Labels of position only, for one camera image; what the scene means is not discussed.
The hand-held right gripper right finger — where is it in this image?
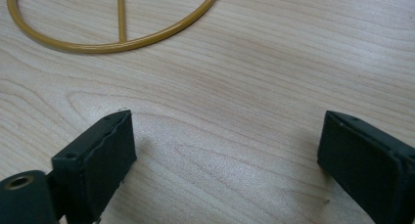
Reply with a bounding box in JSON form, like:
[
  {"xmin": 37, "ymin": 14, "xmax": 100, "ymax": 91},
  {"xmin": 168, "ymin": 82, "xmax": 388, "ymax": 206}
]
[{"xmin": 316, "ymin": 110, "xmax": 415, "ymax": 224}]

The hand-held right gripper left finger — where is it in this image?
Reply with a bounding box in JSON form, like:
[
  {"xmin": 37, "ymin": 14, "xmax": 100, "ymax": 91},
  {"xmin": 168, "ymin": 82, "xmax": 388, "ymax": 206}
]
[{"xmin": 51, "ymin": 109, "xmax": 138, "ymax": 224}]

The gold metal wire ring stand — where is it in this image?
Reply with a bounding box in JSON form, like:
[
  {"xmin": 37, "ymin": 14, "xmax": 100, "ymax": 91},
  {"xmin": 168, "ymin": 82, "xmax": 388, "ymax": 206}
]
[{"xmin": 6, "ymin": 0, "xmax": 222, "ymax": 55}]

